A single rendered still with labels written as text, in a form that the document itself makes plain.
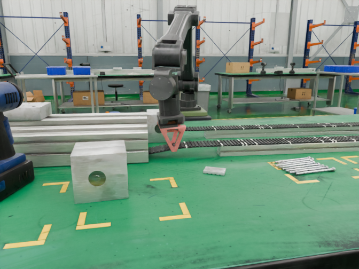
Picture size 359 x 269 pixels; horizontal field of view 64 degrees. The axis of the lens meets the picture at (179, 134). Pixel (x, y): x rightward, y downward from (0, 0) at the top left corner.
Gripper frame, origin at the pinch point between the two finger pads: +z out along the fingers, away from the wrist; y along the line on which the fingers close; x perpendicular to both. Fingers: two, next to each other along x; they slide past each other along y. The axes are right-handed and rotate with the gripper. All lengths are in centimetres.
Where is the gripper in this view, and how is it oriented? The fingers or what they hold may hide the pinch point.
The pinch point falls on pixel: (172, 145)
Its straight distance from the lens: 80.4
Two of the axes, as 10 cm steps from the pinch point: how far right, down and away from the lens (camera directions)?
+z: 0.7, 9.6, 2.6
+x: 9.8, -1.1, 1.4
